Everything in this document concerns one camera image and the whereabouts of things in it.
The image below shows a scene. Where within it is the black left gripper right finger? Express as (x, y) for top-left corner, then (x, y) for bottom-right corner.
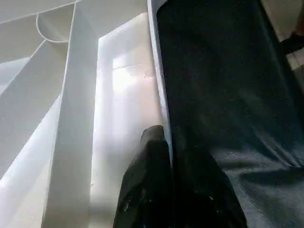
(171, 138), (248, 228)

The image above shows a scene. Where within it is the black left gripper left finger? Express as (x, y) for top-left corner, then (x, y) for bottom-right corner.
(113, 124), (174, 228)

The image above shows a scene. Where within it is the black mat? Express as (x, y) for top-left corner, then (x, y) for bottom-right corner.
(156, 0), (304, 228)

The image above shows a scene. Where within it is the white plastic table top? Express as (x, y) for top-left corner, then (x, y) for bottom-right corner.
(0, 0), (172, 228)

